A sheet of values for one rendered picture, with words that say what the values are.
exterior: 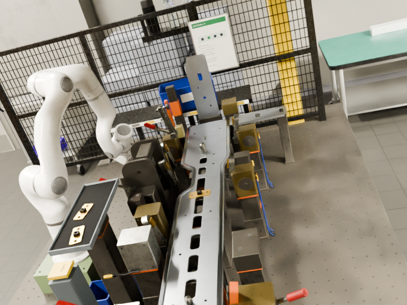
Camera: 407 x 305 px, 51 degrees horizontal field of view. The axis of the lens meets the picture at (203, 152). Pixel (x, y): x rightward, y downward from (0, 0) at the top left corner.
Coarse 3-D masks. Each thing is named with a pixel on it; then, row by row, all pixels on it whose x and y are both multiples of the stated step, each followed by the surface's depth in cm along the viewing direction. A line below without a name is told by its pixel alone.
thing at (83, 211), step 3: (87, 204) 145; (90, 204) 145; (84, 207) 144; (87, 207) 144; (90, 207) 143; (81, 210) 141; (84, 210) 141; (87, 210) 142; (78, 213) 142; (81, 213) 141; (84, 213) 141; (75, 216) 140; (78, 216) 140; (81, 216) 139; (84, 216) 139; (75, 219) 139; (78, 219) 138; (81, 219) 138
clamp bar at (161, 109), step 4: (160, 108) 196; (164, 108) 197; (168, 108) 197; (160, 112) 196; (164, 112) 197; (164, 116) 197; (168, 116) 201; (164, 120) 198; (168, 120) 199; (168, 124) 199; (172, 124) 202; (168, 128) 200; (172, 128) 200; (172, 132) 201; (176, 132) 205
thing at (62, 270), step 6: (54, 264) 121; (60, 264) 120; (66, 264) 119; (72, 264) 120; (54, 270) 119; (60, 270) 118; (66, 270) 117; (48, 276) 117; (54, 276) 116; (60, 276) 116; (66, 276) 116
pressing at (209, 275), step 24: (216, 120) 221; (192, 144) 203; (216, 144) 197; (192, 168) 182; (216, 168) 177; (216, 192) 162; (192, 216) 152; (216, 216) 149; (216, 240) 137; (168, 264) 132; (216, 264) 128; (168, 288) 124; (216, 288) 119
